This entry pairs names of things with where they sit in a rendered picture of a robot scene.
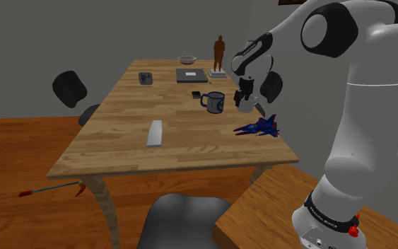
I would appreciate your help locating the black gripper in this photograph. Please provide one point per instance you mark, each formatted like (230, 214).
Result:
(246, 85)

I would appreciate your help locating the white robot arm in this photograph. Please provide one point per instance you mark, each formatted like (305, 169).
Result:
(364, 113)

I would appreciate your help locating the white cup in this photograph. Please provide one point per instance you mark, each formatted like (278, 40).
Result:
(247, 106)

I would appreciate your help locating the blue mug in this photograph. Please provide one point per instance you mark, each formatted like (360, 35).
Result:
(216, 103)

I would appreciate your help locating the black office chair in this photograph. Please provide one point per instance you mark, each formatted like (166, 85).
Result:
(69, 89)
(271, 86)

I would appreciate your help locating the blue toy jet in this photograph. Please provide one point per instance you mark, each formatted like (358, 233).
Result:
(259, 128)

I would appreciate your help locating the small black box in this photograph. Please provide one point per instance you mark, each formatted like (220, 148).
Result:
(196, 95)

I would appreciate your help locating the brown human figure on base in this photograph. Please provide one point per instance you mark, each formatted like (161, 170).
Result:
(219, 51)

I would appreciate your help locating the dark grey book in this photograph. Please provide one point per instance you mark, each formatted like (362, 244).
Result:
(191, 78)

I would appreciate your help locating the white bowl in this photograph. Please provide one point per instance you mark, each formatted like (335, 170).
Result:
(187, 60)

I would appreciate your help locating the grey flat bar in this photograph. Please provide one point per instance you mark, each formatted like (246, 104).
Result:
(155, 133)

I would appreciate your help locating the small grey square device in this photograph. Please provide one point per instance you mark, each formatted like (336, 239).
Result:
(145, 78)

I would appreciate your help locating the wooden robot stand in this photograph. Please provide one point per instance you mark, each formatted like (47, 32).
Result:
(267, 213)

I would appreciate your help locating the wooden table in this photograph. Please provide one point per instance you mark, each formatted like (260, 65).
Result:
(123, 131)

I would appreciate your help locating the grey chair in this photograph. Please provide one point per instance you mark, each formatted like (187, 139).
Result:
(181, 220)

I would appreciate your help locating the red and blue arrow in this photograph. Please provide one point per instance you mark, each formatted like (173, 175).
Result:
(52, 188)

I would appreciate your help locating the dark wall picture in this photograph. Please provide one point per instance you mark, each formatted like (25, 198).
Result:
(290, 1)

